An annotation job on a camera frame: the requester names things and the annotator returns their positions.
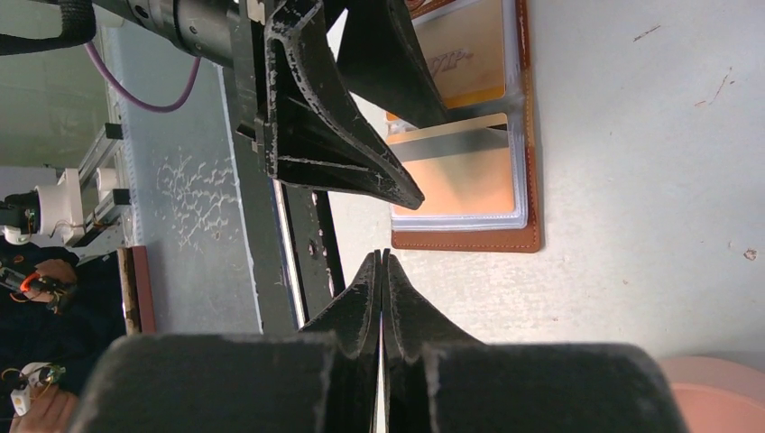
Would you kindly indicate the operator hand with controller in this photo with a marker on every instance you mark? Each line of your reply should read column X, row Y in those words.
column 21, row 278

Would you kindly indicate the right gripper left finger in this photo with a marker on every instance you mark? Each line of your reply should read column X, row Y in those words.
column 322, row 378

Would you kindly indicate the brown leather card holder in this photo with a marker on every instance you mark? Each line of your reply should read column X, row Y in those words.
column 485, row 234

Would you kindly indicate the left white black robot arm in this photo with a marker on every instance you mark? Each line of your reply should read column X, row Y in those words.
column 204, row 28

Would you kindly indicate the second operator hand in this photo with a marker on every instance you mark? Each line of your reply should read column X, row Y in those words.
column 39, row 404

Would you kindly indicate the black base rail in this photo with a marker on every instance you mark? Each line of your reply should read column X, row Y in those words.
column 291, row 241

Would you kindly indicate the pink oval tray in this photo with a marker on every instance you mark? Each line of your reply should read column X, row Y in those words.
column 716, row 395

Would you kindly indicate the aluminium frame rail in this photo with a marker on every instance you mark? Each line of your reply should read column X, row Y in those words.
column 97, row 200

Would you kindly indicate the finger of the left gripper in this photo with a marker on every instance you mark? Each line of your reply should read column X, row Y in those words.
column 316, row 136
column 381, row 61

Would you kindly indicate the gold VIP card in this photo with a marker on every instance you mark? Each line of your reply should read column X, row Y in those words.
column 464, row 168
column 466, row 45

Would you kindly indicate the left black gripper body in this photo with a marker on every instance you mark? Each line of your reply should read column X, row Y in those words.
column 259, row 77

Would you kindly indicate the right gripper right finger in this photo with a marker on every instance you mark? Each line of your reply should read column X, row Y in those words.
column 442, row 379

